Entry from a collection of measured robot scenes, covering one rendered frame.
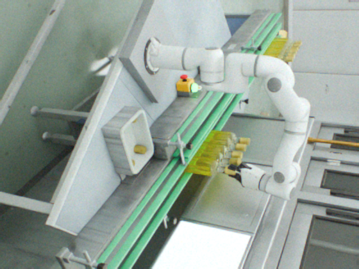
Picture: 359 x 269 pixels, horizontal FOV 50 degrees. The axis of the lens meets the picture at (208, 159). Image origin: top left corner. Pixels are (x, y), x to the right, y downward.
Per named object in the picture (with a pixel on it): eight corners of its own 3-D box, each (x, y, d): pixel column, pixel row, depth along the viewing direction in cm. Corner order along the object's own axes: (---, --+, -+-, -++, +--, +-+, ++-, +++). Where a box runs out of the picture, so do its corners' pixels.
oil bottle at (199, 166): (174, 170, 178) (217, 177, 170) (172, 161, 175) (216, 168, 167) (179, 163, 182) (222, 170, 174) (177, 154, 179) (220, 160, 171)
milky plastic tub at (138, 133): (116, 173, 157) (134, 177, 154) (101, 128, 144) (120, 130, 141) (138, 149, 170) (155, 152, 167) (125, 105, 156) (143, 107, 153)
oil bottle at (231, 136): (194, 142, 194) (234, 148, 186) (193, 133, 191) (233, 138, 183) (199, 136, 198) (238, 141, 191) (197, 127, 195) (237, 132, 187)
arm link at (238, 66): (261, 52, 149) (259, 92, 156) (206, 47, 158) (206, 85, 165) (254, 57, 141) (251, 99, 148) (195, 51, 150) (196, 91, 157)
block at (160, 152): (154, 159, 172) (167, 161, 169) (149, 141, 166) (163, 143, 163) (157, 154, 174) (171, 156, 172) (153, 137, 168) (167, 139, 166)
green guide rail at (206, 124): (172, 156, 173) (188, 159, 170) (172, 154, 172) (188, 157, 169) (271, 24, 297) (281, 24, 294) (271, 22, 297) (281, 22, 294)
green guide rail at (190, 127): (169, 143, 168) (186, 145, 165) (168, 141, 168) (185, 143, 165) (271, 14, 293) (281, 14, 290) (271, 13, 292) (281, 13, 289)
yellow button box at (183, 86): (177, 95, 198) (190, 97, 195) (174, 82, 193) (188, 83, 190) (183, 89, 203) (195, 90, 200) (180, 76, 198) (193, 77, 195)
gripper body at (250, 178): (270, 187, 164) (248, 179, 170) (270, 168, 158) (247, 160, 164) (261, 197, 160) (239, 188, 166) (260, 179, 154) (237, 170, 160)
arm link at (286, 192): (295, 168, 146) (304, 163, 153) (270, 160, 152) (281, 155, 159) (287, 204, 151) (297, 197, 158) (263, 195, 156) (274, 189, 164)
